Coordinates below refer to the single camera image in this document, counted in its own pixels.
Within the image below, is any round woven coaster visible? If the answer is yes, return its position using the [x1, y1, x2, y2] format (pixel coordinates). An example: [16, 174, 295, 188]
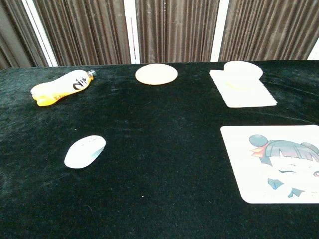
[135, 63, 178, 86]

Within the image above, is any brown pleated curtain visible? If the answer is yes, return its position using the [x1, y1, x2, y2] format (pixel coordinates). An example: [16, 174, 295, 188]
[218, 0, 319, 62]
[32, 0, 132, 67]
[0, 0, 49, 70]
[135, 0, 220, 64]

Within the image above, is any black velvet tablecloth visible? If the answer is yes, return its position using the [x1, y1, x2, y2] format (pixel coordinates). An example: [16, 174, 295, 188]
[0, 59, 319, 239]

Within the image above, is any orange drink bottle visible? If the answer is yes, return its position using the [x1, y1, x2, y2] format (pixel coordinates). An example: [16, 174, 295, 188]
[30, 69, 97, 107]

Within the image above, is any white frame post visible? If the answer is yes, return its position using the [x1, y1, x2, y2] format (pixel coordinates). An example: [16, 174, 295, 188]
[123, 0, 141, 65]
[307, 42, 319, 60]
[210, 0, 230, 62]
[21, 0, 59, 67]

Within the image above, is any cartoon girl mouse pad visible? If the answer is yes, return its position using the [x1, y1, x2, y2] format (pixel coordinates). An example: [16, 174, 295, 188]
[220, 124, 319, 204]

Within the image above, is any white computer mouse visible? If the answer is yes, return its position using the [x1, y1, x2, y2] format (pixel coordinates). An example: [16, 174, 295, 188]
[64, 135, 107, 169]

